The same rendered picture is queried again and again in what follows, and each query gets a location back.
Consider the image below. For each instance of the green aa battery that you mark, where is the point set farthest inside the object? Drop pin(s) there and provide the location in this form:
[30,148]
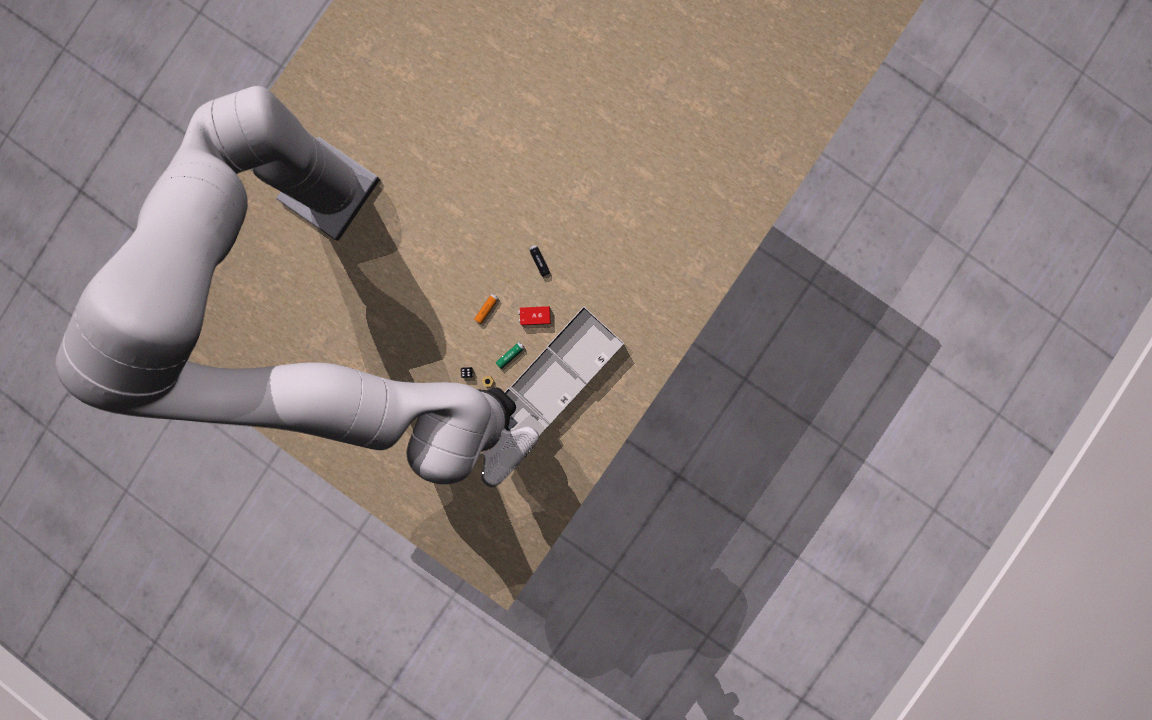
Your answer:
[510,355]

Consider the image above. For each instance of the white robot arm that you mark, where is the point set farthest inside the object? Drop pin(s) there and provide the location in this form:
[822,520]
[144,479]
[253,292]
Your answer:
[140,317]

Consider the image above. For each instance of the black aa battery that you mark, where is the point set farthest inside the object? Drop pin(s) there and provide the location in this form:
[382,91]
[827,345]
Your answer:
[539,261]

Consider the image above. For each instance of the white open cardboard bins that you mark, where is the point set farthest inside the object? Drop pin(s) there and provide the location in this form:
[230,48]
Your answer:
[561,371]

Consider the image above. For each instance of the red 9v battery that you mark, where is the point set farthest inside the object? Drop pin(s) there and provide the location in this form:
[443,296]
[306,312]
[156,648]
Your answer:
[534,315]

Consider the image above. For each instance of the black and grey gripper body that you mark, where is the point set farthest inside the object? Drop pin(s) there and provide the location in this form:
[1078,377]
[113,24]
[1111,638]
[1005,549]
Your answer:
[509,447]

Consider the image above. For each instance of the orange aa battery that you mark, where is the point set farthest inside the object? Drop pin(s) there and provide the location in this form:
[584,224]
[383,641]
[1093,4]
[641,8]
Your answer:
[485,310]

